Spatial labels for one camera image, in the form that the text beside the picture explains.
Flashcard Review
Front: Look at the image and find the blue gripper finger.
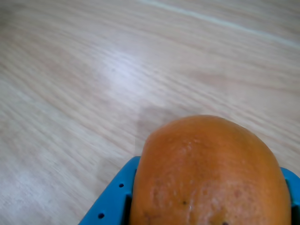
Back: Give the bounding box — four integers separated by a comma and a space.
280, 166, 300, 225
78, 156, 142, 225

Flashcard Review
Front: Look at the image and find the plain orange fruit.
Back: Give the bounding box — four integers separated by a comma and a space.
128, 114, 293, 225

